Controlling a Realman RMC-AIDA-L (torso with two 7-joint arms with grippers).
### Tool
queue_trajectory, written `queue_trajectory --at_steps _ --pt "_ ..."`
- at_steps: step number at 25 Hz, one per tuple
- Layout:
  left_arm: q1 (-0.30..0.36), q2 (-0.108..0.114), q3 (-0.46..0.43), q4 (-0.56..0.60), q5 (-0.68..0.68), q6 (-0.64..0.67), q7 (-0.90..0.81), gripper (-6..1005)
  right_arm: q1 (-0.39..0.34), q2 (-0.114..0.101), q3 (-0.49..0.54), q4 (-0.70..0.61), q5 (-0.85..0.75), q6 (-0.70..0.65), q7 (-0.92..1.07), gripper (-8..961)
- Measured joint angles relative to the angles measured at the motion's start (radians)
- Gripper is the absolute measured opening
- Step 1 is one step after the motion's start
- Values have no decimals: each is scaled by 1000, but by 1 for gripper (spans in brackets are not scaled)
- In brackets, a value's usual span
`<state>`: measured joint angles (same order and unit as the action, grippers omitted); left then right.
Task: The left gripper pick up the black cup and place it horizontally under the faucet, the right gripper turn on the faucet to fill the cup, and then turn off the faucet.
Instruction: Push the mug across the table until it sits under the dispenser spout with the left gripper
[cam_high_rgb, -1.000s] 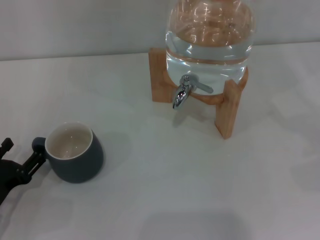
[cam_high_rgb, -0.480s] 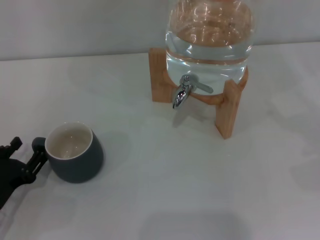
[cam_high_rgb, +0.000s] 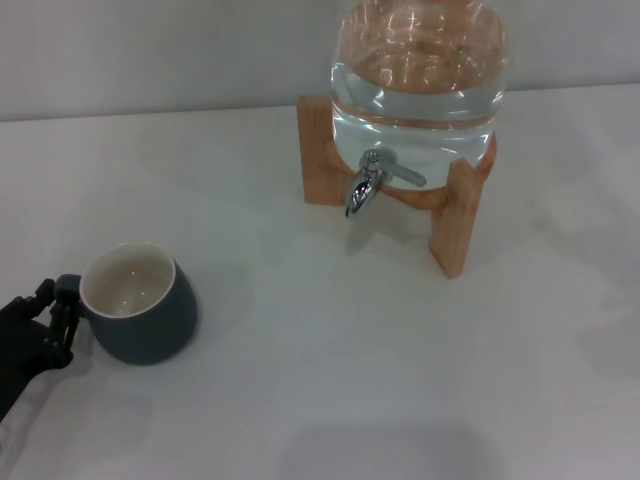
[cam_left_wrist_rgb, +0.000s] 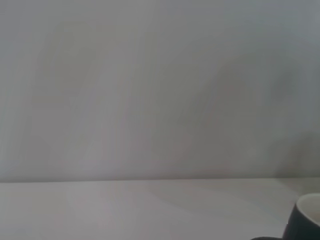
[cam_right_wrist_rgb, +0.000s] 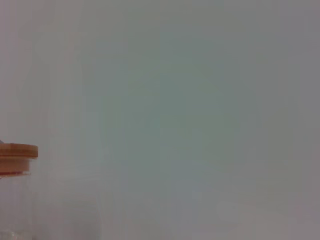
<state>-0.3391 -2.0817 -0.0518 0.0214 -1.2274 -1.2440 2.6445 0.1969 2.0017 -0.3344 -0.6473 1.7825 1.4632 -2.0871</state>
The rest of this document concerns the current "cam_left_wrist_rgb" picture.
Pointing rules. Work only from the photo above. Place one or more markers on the dark teal ceramic mug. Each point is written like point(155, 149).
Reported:
point(305, 222)

